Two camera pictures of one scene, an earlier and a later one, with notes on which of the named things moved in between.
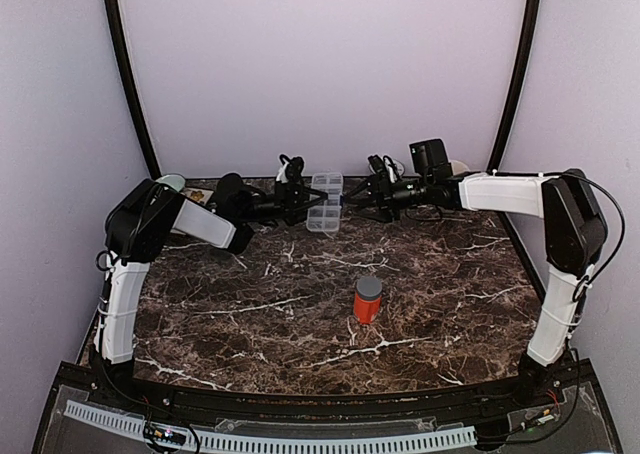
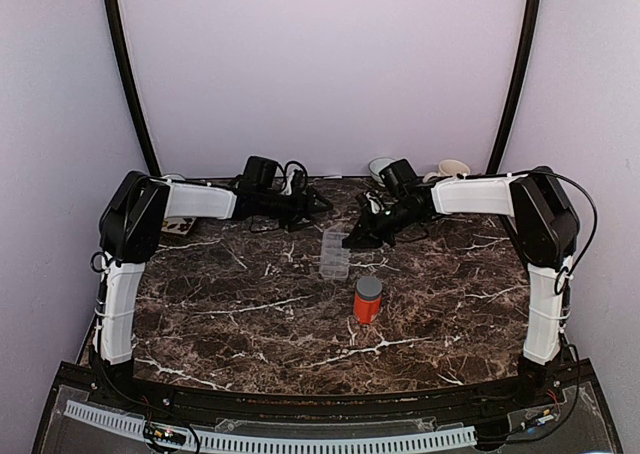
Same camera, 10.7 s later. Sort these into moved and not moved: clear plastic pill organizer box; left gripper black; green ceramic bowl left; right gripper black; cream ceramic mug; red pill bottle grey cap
Moved: clear plastic pill organizer box; right gripper black
Not moved: cream ceramic mug; green ceramic bowl left; left gripper black; red pill bottle grey cap
